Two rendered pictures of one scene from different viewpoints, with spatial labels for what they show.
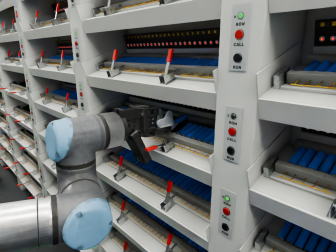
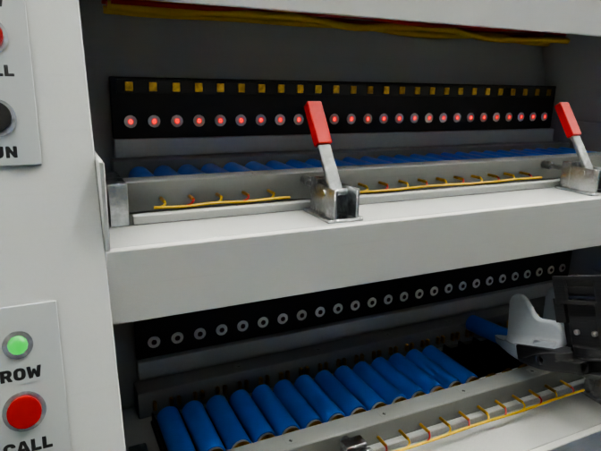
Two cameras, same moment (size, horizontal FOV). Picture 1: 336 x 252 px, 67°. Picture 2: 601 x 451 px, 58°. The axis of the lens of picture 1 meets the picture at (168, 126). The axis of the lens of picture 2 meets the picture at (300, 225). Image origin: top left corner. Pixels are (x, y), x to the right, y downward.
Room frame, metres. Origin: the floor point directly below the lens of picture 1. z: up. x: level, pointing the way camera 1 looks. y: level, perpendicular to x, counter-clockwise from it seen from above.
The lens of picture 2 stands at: (0.79, 0.56, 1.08)
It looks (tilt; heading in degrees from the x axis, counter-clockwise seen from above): 1 degrees up; 289
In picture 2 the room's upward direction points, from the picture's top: 6 degrees counter-clockwise
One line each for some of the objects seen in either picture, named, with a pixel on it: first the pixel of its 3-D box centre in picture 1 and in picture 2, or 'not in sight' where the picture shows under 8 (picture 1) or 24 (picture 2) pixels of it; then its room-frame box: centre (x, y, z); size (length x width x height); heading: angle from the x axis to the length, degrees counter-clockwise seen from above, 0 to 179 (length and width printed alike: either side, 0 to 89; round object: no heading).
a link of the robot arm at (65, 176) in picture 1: (78, 183); not in sight; (0.55, 0.22, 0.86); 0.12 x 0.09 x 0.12; 26
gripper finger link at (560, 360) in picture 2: not in sight; (566, 354); (0.74, 0.06, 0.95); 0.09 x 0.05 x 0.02; 137
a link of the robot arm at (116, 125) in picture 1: (109, 129); not in sight; (0.63, 0.15, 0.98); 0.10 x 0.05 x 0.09; 43
